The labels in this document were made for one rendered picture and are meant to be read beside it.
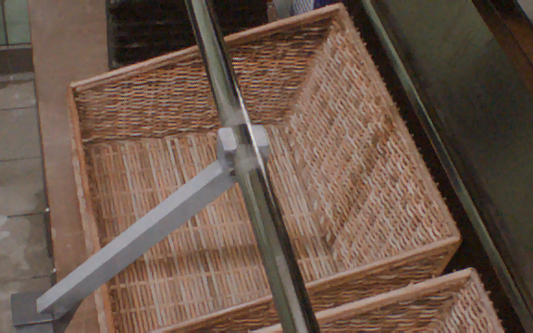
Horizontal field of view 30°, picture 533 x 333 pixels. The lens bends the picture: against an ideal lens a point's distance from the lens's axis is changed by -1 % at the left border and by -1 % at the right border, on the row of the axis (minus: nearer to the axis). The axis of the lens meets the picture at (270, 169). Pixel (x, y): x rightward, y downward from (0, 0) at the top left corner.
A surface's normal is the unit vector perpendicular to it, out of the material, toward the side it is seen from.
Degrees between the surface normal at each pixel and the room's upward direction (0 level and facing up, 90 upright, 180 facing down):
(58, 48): 0
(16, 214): 0
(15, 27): 90
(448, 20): 70
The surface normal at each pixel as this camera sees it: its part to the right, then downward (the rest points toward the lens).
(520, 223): -0.88, -0.15
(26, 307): 0.07, -0.72
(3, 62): 0.23, 0.69
